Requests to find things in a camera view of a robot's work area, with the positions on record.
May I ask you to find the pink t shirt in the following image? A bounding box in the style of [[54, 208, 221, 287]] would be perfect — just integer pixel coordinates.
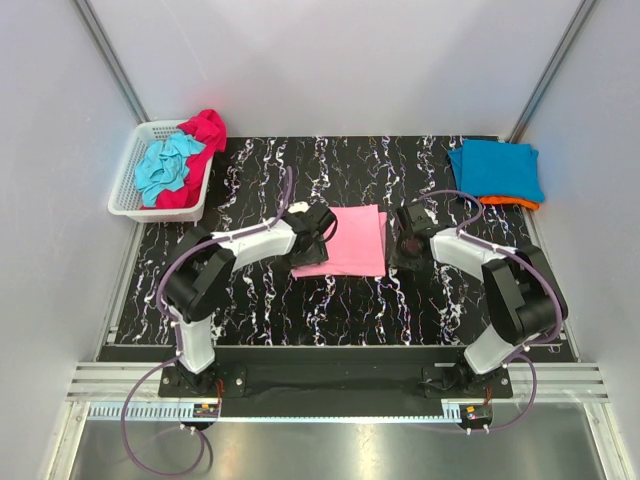
[[292, 205, 387, 279]]

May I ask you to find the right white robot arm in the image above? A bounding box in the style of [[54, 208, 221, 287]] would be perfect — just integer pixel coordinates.
[[391, 203, 568, 393]]

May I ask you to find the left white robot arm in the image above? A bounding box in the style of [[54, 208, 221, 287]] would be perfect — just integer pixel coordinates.
[[156, 202, 338, 393]]

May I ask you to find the folded orange t shirt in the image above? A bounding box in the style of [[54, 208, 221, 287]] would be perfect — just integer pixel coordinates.
[[479, 196, 540, 211]]

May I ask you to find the folded teal t shirt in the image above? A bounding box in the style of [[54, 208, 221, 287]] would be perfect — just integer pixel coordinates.
[[447, 139, 545, 203]]

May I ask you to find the red t shirt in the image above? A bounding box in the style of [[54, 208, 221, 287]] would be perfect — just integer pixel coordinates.
[[142, 109, 227, 209]]

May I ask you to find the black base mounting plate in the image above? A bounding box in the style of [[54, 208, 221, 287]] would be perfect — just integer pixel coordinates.
[[159, 363, 513, 400]]

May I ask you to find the light blue t shirt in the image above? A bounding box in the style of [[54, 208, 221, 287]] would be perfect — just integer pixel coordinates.
[[134, 132, 205, 208]]

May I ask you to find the white plastic basket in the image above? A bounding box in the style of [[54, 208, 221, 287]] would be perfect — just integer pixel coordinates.
[[108, 119, 213, 224]]

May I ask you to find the aluminium frame rail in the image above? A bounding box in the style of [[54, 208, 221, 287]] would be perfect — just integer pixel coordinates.
[[66, 362, 609, 403]]

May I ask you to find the white slotted cable duct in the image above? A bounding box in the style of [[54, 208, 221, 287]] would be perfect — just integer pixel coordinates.
[[88, 401, 462, 424]]

